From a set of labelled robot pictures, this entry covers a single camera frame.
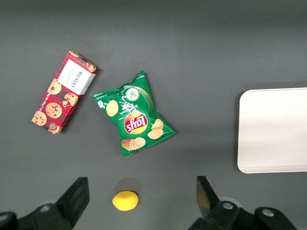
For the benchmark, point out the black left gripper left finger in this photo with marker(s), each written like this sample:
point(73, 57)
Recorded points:
point(72, 201)

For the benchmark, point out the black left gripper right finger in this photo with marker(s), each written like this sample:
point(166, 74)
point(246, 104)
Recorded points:
point(216, 215)

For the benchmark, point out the cream plastic tray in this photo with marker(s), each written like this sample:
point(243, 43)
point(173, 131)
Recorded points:
point(273, 130)

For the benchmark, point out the yellow lemon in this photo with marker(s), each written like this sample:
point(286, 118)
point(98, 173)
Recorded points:
point(125, 200)

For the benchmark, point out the red tartan cookie box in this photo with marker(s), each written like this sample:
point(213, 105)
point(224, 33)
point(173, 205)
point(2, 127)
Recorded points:
point(60, 103)

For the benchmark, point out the green Lays chips bag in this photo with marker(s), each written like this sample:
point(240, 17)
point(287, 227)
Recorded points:
point(134, 112)

